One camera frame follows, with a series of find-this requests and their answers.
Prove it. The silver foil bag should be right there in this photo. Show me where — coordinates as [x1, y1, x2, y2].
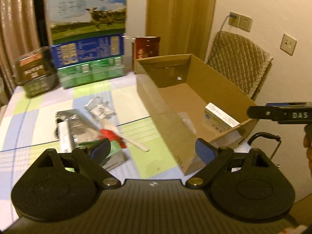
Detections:
[54, 109, 102, 148]

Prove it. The open brown cardboard box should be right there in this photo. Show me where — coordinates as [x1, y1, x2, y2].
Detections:
[136, 54, 258, 175]

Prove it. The beige curtain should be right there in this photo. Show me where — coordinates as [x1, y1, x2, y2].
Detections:
[1, 0, 51, 96]

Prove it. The beige plastic spoon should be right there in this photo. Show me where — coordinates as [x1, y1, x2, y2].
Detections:
[99, 119, 149, 152]

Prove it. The red snack packet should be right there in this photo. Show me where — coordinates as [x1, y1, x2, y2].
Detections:
[100, 129, 127, 148]

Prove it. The dark red gift box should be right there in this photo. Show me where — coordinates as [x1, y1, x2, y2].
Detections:
[132, 36, 161, 73]

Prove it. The black wall charging cable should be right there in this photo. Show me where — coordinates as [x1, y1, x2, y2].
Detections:
[207, 14, 235, 64]

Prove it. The clear bag with wire rack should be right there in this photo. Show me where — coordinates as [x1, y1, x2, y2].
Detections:
[85, 97, 116, 121]

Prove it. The narrow white medicine box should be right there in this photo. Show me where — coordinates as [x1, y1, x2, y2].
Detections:
[58, 121, 72, 153]

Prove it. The cow picture milk carton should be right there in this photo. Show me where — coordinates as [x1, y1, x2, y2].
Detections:
[46, 0, 126, 45]

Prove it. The black noodle bowl pack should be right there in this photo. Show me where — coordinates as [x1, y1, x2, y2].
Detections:
[14, 47, 59, 98]

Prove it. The blue milk carton box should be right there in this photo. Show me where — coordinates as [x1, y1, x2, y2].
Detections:
[51, 34, 124, 69]

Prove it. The white green medicine box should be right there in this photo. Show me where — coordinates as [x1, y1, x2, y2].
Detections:
[204, 103, 240, 132]

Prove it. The beige wall socket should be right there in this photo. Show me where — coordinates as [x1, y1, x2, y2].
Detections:
[229, 12, 253, 32]
[280, 34, 297, 56]

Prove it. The green wrapped drink pack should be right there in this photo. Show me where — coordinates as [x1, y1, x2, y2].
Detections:
[57, 56, 124, 89]

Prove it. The person's right hand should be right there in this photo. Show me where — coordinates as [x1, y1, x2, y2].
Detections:
[303, 124, 312, 175]

